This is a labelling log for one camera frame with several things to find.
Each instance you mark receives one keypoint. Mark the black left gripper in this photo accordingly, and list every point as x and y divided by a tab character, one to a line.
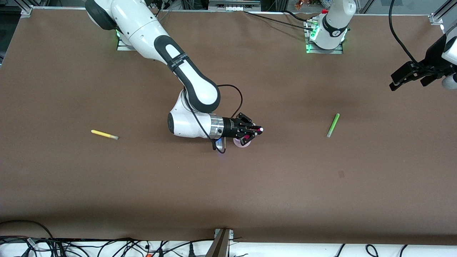
432	56

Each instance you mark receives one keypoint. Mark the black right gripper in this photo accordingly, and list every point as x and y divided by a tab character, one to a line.
230	127

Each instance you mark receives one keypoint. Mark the pink pen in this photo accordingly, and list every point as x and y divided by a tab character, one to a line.
260	129

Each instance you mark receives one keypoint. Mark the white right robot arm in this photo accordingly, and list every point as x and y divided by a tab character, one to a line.
142	25

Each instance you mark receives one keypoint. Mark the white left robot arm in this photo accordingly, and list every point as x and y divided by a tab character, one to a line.
335	21

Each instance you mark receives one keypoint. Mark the pink cup pen holder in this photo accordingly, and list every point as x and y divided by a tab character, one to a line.
238	143

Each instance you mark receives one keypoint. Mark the brown table cover mat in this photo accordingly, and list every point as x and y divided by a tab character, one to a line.
214	185

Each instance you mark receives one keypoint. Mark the green pen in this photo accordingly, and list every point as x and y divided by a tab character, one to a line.
333	125

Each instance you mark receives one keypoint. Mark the yellow pen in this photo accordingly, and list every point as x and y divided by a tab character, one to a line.
103	134

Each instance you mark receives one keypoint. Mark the aluminium frame corner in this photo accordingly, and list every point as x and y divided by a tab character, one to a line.
436	18
26	11

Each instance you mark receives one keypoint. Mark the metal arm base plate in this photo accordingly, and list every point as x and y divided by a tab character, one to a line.
310	51
123	46

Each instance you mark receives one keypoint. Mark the metal table bracket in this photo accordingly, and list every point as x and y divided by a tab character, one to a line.
222	242

